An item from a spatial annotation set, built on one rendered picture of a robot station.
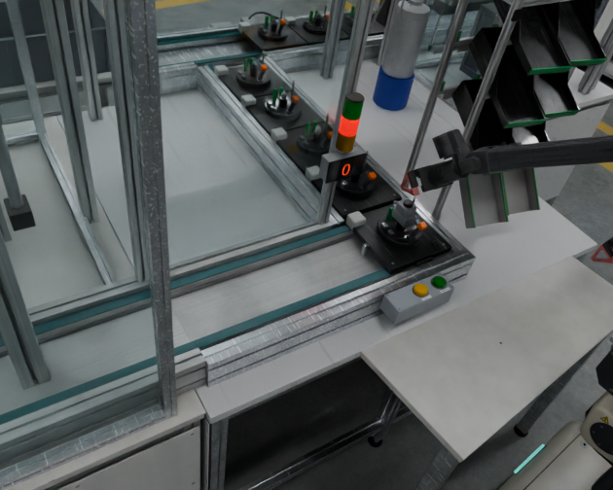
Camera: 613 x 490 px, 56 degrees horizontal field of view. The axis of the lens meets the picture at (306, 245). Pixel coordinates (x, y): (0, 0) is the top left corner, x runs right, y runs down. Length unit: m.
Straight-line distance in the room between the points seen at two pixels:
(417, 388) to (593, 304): 0.72
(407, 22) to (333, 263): 1.13
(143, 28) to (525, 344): 1.39
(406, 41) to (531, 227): 0.90
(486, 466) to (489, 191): 1.17
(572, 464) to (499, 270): 0.79
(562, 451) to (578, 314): 0.63
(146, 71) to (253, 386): 0.92
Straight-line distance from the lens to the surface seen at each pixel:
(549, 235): 2.22
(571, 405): 2.92
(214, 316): 1.55
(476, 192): 1.90
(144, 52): 0.79
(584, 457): 2.44
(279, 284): 1.64
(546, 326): 1.89
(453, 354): 1.69
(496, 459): 2.61
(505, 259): 2.03
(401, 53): 2.50
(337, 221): 1.81
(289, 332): 1.48
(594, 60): 1.79
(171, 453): 1.57
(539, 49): 1.70
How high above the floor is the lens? 2.14
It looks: 44 degrees down
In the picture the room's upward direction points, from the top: 10 degrees clockwise
